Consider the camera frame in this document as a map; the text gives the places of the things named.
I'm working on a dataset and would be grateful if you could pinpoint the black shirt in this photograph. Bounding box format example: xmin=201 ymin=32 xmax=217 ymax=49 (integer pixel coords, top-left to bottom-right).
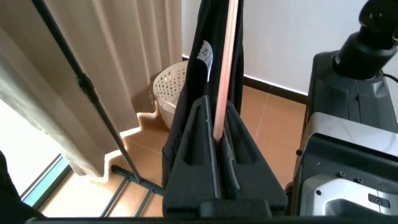
xmin=161 ymin=0 xmax=245 ymax=189

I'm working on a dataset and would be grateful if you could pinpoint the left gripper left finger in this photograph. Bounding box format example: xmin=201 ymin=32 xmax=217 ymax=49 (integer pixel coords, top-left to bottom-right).
xmin=163 ymin=95 xmax=222 ymax=217

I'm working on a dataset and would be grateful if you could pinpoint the white laundry basket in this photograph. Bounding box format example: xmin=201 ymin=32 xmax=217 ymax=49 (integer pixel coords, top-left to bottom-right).
xmin=152 ymin=60 xmax=189 ymax=130

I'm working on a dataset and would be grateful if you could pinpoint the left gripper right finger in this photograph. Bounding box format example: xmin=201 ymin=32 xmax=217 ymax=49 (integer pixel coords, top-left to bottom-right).
xmin=217 ymin=101 xmax=289 ymax=217

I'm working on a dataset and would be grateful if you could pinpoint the pink clothes hanger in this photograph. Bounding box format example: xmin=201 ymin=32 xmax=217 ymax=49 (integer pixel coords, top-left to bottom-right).
xmin=212 ymin=0 xmax=240 ymax=144

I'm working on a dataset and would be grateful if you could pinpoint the beige curtain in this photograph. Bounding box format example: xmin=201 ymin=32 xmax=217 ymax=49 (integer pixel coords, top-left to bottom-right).
xmin=0 ymin=0 xmax=183 ymax=179

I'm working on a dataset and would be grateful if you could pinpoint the black cable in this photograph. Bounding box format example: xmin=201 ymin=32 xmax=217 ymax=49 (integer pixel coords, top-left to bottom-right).
xmin=381 ymin=72 xmax=398 ymax=84

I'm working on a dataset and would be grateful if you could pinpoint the black clothes rack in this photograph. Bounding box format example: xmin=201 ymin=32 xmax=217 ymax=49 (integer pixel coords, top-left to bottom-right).
xmin=30 ymin=0 xmax=165 ymax=218

